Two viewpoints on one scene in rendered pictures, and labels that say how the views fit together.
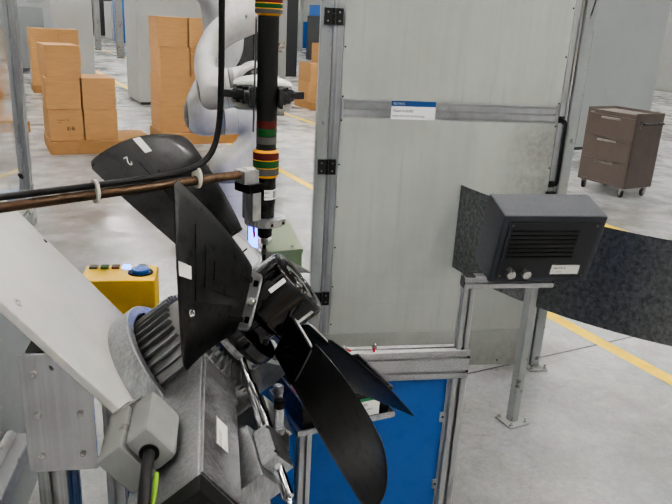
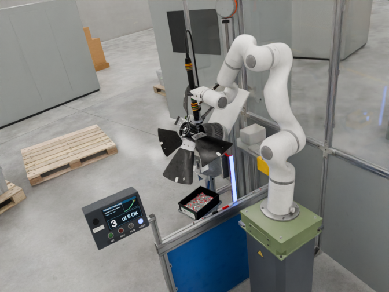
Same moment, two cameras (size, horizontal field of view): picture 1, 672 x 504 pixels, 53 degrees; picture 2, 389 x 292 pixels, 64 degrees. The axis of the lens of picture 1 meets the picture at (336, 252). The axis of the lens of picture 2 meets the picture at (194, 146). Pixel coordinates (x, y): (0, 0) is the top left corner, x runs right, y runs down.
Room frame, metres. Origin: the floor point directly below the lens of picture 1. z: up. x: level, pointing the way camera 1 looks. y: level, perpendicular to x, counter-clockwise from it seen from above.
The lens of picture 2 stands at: (2.86, -0.40, 2.11)
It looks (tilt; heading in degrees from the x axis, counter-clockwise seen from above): 29 degrees down; 164
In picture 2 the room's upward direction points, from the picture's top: 9 degrees counter-clockwise
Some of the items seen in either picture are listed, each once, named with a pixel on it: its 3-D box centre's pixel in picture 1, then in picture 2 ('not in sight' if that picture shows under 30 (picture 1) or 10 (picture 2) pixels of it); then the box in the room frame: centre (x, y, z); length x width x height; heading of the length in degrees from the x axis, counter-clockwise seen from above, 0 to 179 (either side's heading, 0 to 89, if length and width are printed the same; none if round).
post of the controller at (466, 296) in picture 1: (464, 311); (155, 229); (1.57, -0.33, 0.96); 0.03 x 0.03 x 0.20; 11
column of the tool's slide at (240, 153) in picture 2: not in sight; (236, 126); (0.61, 0.63, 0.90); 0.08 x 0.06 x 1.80; 46
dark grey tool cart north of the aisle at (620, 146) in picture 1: (620, 151); not in sight; (7.45, -3.05, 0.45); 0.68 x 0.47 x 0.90; 31
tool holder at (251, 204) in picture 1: (260, 196); (196, 113); (1.11, 0.13, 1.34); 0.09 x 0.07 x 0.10; 135
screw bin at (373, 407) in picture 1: (331, 390); (199, 202); (1.35, -0.01, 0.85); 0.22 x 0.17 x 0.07; 117
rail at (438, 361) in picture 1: (292, 366); (223, 214); (1.49, 0.09, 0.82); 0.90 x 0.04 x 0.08; 101
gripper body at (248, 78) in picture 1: (261, 91); (201, 93); (1.23, 0.15, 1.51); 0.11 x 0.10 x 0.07; 11
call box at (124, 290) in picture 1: (120, 293); (272, 162); (1.42, 0.48, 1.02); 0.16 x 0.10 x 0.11; 101
